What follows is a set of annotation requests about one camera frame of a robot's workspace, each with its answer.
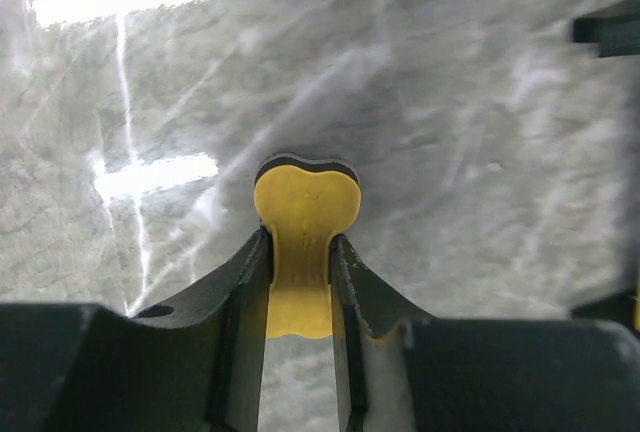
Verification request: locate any yellow-framed whiteboard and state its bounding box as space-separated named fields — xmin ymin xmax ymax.
xmin=569 ymin=0 xmax=640 ymax=333

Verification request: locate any yellow bone-shaped eraser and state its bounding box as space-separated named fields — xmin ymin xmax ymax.
xmin=253 ymin=152 xmax=362 ymax=340

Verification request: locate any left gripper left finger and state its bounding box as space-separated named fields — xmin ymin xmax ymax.
xmin=1 ymin=230 xmax=272 ymax=431

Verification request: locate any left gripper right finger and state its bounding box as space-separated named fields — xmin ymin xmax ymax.
xmin=329 ymin=236 xmax=639 ymax=431

